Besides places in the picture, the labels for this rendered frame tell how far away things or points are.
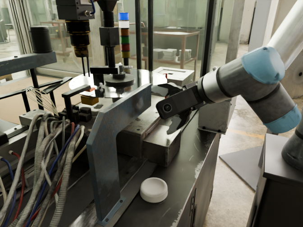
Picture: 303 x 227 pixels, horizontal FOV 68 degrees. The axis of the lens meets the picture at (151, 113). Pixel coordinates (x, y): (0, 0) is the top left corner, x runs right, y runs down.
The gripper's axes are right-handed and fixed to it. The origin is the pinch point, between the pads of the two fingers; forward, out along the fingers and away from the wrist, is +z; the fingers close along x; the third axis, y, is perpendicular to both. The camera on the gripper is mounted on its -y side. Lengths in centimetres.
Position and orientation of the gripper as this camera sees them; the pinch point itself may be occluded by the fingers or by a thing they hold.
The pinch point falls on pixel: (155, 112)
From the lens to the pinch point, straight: 67.7
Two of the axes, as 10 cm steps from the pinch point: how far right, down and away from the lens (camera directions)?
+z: -5.9, 2.5, 7.7
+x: -4.0, -9.2, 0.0
